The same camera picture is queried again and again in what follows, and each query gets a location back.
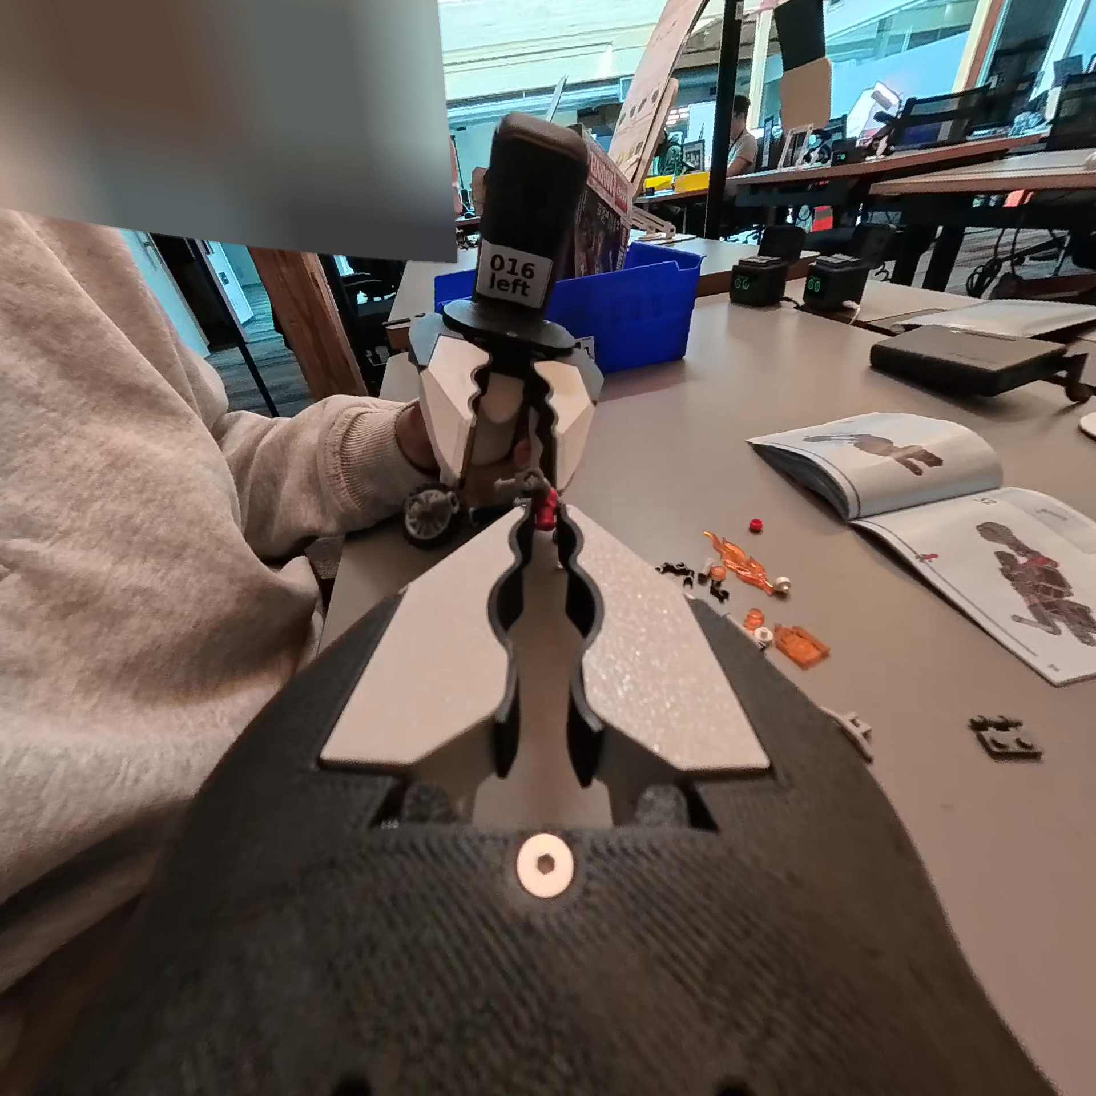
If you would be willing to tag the white instruction booklet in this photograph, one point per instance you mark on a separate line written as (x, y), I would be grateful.
(925, 479)

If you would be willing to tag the printed cardboard box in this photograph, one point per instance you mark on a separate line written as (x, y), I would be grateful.
(598, 214)

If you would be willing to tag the person's left hand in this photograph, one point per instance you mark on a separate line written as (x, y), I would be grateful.
(418, 445)

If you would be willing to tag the dark grey lego plate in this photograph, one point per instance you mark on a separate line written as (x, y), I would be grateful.
(1006, 741)

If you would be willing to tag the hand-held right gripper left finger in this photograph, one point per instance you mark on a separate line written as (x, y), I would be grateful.
(411, 685)

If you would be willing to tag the wooden office desk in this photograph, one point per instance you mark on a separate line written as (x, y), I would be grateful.
(856, 162)

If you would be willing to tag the black rectangular box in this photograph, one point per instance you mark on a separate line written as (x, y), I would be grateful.
(959, 359)

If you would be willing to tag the person's left forearm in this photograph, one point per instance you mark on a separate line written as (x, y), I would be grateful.
(298, 462)

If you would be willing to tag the large orange lego flame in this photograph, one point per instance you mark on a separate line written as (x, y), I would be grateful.
(741, 564)

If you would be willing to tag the blue plastic bin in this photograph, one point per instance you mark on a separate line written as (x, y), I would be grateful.
(632, 299)

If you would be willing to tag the wooden post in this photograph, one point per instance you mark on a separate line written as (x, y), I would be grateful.
(308, 325)

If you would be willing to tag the orange transparent lego slope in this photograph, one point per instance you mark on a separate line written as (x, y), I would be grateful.
(799, 646)

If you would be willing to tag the beige cardboard panel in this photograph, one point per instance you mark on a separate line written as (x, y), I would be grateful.
(658, 68)

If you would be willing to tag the black charger with green light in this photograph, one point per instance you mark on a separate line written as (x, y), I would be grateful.
(762, 274)
(835, 287)

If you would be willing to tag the lego wheel fork assembly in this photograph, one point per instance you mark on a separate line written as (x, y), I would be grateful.
(428, 514)

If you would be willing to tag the black metal column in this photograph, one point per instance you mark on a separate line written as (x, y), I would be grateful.
(722, 103)

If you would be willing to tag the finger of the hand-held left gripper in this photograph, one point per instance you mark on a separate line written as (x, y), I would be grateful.
(445, 402)
(571, 411)

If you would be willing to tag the light grey lego bracket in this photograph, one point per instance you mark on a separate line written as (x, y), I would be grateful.
(856, 728)

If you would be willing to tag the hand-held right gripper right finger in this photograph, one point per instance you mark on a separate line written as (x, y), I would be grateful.
(675, 685)

